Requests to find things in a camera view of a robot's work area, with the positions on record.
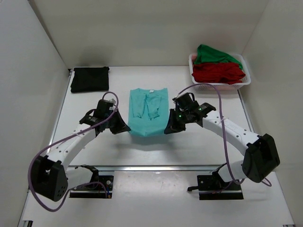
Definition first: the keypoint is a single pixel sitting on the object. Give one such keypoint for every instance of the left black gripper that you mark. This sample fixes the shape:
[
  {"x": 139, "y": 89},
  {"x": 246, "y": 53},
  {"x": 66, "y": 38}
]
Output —
[{"x": 121, "y": 126}]

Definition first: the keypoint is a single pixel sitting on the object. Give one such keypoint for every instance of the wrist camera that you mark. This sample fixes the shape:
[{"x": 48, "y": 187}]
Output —
[
  {"x": 186, "y": 101},
  {"x": 104, "y": 109}
]

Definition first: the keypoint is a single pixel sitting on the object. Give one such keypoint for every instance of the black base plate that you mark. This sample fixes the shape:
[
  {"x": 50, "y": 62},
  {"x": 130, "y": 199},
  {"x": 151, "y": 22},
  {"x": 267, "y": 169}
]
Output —
[
  {"x": 210, "y": 189},
  {"x": 95, "y": 191}
]

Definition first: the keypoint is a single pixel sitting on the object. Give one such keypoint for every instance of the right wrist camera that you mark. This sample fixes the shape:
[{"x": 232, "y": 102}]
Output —
[{"x": 186, "y": 101}]

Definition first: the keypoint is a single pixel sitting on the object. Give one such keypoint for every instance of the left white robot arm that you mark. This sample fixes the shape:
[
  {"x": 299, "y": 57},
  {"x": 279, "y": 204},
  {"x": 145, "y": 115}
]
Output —
[{"x": 50, "y": 175}]

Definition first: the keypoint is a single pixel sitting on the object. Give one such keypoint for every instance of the white plastic basket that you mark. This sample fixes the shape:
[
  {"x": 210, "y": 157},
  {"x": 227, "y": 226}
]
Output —
[{"x": 221, "y": 86}]

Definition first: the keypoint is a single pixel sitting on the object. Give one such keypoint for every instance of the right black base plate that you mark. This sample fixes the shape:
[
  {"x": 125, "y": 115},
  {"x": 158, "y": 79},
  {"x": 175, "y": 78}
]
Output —
[{"x": 210, "y": 189}]

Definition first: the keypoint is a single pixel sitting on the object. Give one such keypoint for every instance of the aluminium rail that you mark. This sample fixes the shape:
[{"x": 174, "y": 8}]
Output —
[{"x": 161, "y": 168}]

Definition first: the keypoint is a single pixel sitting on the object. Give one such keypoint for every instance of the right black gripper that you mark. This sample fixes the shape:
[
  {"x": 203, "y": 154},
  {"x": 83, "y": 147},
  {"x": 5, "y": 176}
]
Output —
[{"x": 173, "y": 126}]

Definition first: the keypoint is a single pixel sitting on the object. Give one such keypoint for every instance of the green t shirt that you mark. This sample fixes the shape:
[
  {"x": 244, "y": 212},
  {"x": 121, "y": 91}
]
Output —
[{"x": 207, "y": 54}]

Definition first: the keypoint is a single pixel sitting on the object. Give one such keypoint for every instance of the teal t shirt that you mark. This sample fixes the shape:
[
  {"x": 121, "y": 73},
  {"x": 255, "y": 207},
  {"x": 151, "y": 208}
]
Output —
[{"x": 148, "y": 112}]

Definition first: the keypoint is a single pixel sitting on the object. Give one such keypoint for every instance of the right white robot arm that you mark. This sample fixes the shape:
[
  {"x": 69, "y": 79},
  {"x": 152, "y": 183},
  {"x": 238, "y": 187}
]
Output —
[{"x": 247, "y": 154}]

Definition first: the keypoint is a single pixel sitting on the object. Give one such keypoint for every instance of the red t shirt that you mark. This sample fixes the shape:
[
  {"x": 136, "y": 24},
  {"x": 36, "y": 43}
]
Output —
[{"x": 227, "y": 73}]

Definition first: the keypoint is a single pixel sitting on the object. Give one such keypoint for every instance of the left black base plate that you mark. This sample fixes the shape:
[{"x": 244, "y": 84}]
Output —
[{"x": 95, "y": 191}]

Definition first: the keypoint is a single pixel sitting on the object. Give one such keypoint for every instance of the folded black t shirt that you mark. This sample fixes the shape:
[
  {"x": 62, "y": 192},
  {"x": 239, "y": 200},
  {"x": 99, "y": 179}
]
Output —
[{"x": 90, "y": 79}]

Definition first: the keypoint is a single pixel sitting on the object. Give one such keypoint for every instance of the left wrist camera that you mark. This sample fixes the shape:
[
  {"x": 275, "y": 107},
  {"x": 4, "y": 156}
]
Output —
[{"x": 104, "y": 109}]

